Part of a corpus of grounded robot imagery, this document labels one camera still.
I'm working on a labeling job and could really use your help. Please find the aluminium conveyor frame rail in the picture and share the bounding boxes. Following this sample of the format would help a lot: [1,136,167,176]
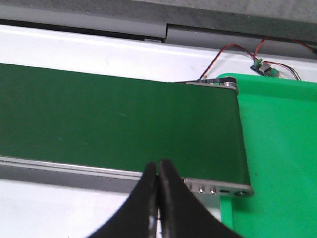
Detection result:
[0,156,254,197]

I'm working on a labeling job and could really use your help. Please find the green plastic tray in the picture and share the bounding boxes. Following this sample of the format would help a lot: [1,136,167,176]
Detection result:
[221,74,317,238]

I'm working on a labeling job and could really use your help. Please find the small green circuit board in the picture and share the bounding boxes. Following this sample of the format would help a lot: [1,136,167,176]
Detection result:
[250,59,280,77]

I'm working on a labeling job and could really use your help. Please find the black conveyor end bracket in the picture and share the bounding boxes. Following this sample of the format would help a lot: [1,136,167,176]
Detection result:
[198,77,237,87]

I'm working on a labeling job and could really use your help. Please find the grey stone countertop slab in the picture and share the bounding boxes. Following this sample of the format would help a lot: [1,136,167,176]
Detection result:
[0,0,317,42]

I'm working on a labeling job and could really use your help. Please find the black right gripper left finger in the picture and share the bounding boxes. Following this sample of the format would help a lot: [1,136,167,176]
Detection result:
[91,162,158,238]

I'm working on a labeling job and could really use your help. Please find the green conveyor belt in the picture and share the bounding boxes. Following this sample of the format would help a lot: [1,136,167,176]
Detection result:
[0,64,250,185]

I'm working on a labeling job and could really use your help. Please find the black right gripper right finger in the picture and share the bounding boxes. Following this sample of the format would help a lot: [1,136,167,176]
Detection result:
[158,159,240,238]

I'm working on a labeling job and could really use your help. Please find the red brown wire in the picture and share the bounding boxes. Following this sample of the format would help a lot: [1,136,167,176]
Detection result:
[199,36,317,81]

